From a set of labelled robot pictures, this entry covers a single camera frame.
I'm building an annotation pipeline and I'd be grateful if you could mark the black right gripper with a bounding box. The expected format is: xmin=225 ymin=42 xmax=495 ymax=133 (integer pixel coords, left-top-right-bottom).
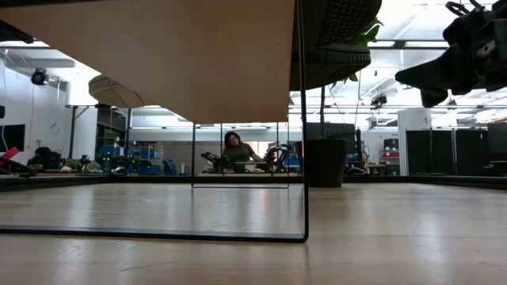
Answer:
xmin=395 ymin=0 xmax=507 ymax=108

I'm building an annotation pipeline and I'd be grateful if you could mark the black slide sandal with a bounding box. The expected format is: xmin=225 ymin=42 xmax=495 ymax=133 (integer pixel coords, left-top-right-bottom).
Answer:
xmin=290 ymin=42 xmax=372 ymax=91
xmin=295 ymin=0 xmax=383 ymax=48

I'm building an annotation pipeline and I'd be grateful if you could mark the wooden shelf black metal frame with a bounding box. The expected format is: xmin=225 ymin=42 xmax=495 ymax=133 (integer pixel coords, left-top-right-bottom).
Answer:
xmin=0 ymin=0 xmax=310 ymax=244

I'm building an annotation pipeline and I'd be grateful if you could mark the white pillar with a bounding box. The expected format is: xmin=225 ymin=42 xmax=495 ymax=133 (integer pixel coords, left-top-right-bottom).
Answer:
xmin=397 ymin=108 xmax=433 ymax=177

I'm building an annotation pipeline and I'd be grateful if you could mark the black partition screen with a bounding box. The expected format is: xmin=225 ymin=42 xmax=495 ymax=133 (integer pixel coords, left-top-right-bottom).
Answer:
xmin=406 ymin=128 xmax=482 ymax=177

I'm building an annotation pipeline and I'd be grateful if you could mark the green potted plant black pot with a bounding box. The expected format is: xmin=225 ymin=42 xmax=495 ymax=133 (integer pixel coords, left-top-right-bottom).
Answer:
xmin=304 ymin=17 xmax=384 ymax=188

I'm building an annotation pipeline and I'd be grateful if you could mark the black storage rack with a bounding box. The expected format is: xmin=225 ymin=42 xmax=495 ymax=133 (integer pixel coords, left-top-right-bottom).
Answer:
xmin=94 ymin=104 xmax=132 ymax=175

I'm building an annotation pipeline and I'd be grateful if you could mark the person at background robot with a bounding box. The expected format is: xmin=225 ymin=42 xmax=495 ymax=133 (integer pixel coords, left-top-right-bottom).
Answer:
xmin=223 ymin=131 xmax=267 ymax=174

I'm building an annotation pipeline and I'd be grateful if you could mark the black ceiling dome camera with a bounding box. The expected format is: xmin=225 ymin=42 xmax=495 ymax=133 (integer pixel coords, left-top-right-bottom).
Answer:
xmin=30 ymin=67 xmax=49 ymax=86

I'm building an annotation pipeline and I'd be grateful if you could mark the black wall screen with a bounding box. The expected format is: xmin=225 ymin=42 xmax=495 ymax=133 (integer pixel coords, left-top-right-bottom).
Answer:
xmin=0 ymin=124 xmax=25 ymax=154

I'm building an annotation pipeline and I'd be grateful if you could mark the black aluminium table frame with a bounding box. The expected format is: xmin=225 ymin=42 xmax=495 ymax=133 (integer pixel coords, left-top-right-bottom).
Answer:
xmin=0 ymin=175 xmax=507 ymax=191

